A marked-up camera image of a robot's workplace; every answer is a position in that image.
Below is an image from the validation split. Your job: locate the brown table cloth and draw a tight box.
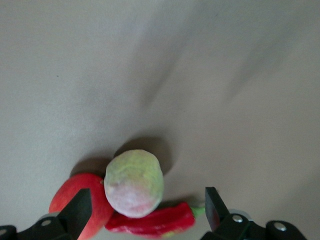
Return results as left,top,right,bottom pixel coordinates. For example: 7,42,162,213
0,0,320,240

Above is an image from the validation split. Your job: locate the green pink peach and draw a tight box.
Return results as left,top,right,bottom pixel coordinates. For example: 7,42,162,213
104,148,165,219

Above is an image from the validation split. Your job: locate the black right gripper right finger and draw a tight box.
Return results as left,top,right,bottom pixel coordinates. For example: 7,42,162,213
201,186,309,240

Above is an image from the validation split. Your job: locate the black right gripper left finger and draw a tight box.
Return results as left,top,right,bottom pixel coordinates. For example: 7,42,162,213
0,187,93,240

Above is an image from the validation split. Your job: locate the red yellow apple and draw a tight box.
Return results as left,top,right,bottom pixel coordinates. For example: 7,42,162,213
48,172,115,240

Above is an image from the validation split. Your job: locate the red chili pepper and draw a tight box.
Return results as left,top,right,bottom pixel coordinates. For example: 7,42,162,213
104,201,207,237

